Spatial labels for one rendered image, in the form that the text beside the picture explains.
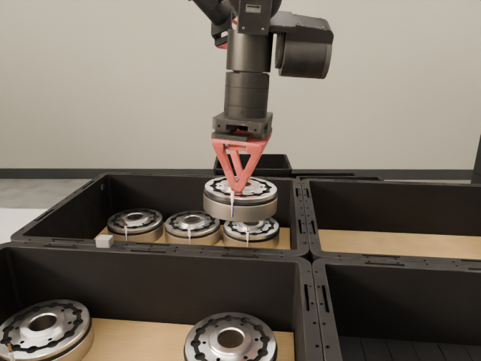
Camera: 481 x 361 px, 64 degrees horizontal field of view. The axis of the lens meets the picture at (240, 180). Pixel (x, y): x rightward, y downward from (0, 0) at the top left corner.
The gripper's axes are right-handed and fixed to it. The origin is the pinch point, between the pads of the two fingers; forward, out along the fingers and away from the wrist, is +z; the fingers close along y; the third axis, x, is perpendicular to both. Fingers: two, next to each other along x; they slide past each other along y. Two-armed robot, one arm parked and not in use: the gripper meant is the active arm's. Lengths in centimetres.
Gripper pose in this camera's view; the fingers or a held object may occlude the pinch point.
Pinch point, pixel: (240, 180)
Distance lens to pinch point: 53.8
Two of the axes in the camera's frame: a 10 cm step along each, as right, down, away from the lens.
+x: -9.8, -1.2, 1.6
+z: -0.7, 9.5, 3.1
